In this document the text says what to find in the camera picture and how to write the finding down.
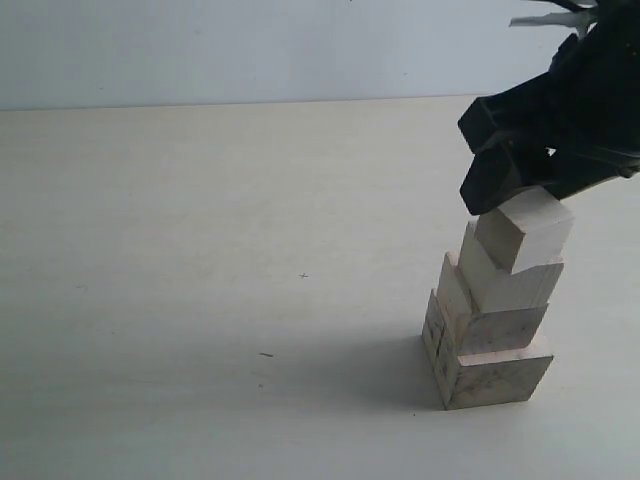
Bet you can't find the smallest wooden cube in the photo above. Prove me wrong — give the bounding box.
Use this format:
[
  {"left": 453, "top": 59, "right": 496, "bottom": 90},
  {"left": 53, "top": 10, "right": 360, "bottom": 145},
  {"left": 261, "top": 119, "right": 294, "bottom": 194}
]
[{"left": 476, "top": 187, "right": 574, "bottom": 274}]

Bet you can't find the medium wooden cube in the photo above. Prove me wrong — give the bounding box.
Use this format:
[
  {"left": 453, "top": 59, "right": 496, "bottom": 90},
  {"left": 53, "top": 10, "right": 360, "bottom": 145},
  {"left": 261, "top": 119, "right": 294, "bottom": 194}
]
[{"left": 458, "top": 221, "right": 564, "bottom": 313}]

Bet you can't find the medium-large wooden cube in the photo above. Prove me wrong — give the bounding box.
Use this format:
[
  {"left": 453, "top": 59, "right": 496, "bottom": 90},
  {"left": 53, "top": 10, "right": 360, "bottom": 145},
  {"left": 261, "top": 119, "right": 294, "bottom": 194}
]
[{"left": 436, "top": 252, "right": 549, "bottom": 355}]

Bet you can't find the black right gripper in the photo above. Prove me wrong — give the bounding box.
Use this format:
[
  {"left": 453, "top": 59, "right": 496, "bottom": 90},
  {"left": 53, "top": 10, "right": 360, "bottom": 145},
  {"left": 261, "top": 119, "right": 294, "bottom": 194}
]
[{"left": 458, "top": 1, "right": 639, "bottom": 215}]

